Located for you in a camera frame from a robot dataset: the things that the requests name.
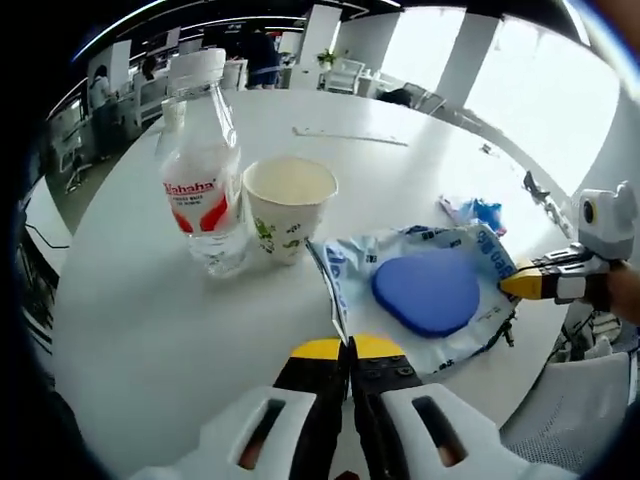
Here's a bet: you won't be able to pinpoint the blue plastic bag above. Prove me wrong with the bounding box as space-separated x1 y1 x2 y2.
438 195 507 237

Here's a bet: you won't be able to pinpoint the small white bottles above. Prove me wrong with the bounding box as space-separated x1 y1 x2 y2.
158 47 245 279

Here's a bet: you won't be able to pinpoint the person's right hand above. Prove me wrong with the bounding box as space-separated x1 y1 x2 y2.
603 258 640 327

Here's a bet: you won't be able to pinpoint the paper cup with green print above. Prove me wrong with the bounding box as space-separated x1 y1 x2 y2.
242 155 339 267

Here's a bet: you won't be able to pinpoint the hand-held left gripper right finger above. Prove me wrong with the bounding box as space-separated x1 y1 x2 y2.
351 333 576 480

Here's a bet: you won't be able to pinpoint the black clamp device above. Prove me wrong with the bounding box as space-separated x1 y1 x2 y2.
521 169 552 202

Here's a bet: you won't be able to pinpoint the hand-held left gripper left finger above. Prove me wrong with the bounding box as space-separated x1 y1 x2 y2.
132 337 348 480

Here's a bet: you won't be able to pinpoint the grey chair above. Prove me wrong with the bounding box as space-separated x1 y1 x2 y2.
499 348 637 467

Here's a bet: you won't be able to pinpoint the white mesh chair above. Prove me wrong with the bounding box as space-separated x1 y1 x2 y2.
324 59 367 97

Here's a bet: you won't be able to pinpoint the blue pad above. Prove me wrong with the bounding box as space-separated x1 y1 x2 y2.
305 222 519 380

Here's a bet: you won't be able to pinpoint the white table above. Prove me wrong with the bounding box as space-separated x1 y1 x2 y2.
52 88 601 480

